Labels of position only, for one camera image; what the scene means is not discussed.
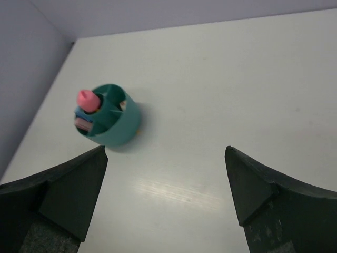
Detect blue translucent highlighter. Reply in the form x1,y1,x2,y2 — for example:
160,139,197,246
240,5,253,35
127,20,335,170
74,106,93,122

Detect pink capped crayon tube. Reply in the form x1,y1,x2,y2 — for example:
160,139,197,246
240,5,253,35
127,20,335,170
76,90,102,113

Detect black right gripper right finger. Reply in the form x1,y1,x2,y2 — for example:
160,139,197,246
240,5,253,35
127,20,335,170
224,146,336,252

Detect pink translucent highlighter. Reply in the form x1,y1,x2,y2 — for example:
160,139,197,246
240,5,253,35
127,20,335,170
74,117,93,132

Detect white staples box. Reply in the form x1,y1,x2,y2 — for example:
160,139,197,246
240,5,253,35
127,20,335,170
119,101,127,111

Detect teal round desk organizer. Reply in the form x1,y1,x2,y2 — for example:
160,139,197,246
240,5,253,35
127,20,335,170
75,84,141,148

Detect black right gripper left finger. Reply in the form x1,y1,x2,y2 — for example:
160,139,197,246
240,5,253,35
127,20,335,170
1,146,108,252

